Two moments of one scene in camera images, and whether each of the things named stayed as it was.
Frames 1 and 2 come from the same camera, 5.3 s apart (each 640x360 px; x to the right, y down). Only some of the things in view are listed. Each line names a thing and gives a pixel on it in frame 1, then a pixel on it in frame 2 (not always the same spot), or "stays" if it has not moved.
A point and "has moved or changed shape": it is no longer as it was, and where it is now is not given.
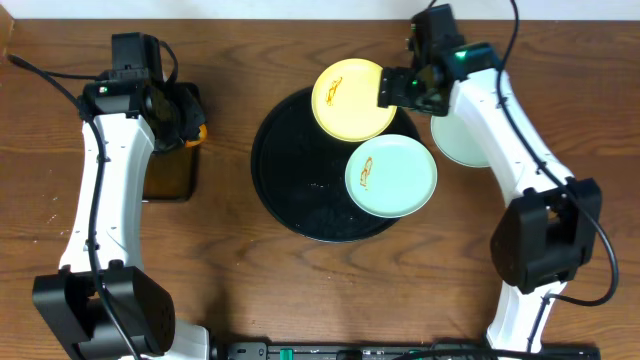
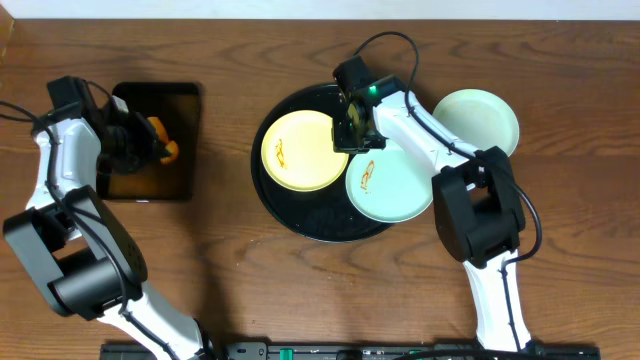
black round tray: (299, 172) stays
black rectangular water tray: (168, 174) stays
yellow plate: (346, 101) has moved or changed shape
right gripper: (394, 92) → (341, 144)
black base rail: (263, 350) stays
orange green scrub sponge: (202, 137) has moved or changed shape
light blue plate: (391, 176) stays
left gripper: (185, 116) → (148, 135)
